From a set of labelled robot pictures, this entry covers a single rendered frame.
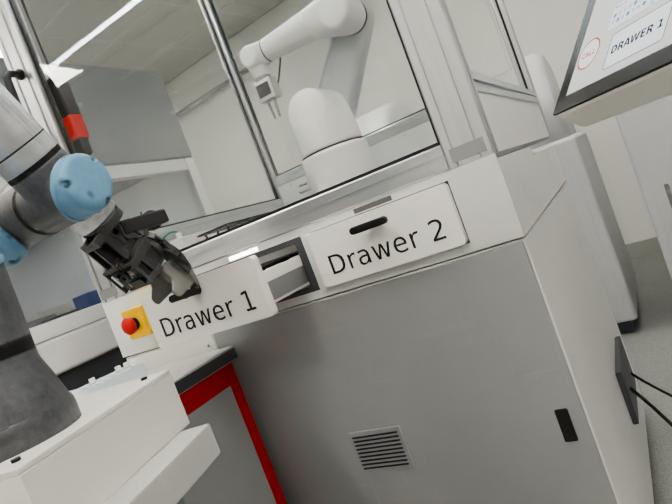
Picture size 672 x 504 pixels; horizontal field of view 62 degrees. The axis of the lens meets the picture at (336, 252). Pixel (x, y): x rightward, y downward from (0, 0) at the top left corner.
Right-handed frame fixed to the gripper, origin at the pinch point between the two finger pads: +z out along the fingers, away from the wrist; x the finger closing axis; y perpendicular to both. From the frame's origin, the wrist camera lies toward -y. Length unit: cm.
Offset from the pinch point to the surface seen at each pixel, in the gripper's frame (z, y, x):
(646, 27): -10, -2, 78
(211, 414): 23.3, 11.1, -11.2
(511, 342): 34, 1, 47
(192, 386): 15.7, 9.3, -10.2
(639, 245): 261, -227, 63
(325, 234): 9.1, -13.5, 21.2
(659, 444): 129, -25, 57
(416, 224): 12.3, -11.3, 38.8
